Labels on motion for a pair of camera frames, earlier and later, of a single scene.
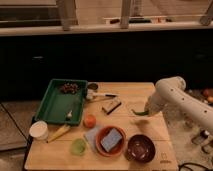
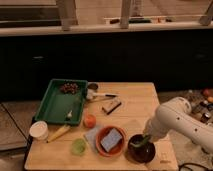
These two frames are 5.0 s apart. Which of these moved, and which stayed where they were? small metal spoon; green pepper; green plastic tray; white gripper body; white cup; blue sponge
Moved: green pepper; white gripper body
Stayed: green plastic tray; small metal spoon; white cup; blue sponge
